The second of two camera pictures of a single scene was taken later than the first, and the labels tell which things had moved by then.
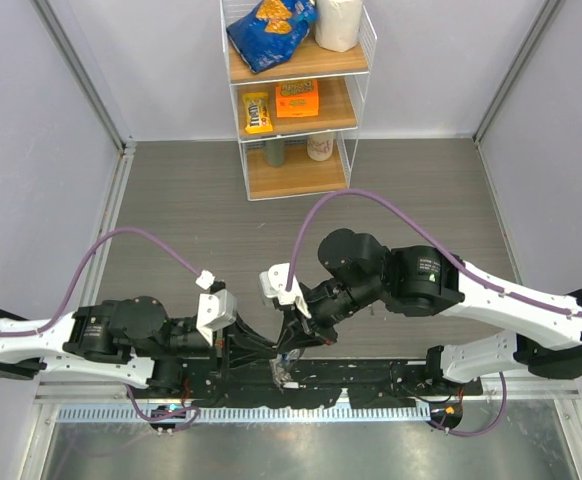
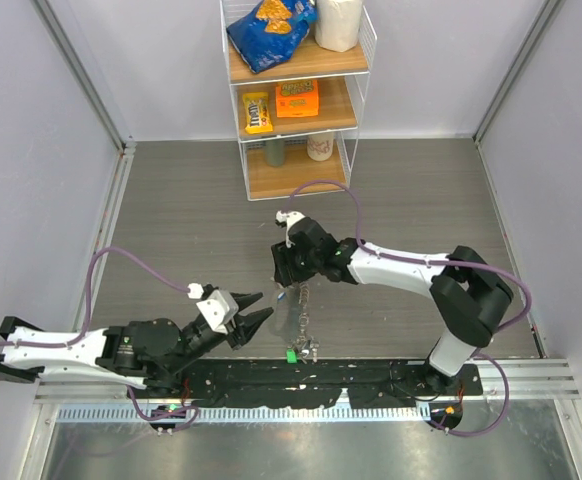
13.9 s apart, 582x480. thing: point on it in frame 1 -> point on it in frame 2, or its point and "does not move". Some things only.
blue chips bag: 272,31 does not move
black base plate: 258,383 does not move
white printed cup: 320,146 does not move
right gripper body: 318,325 -> 301,266
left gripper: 258,349 -> 247,327
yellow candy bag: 257,113 does not move
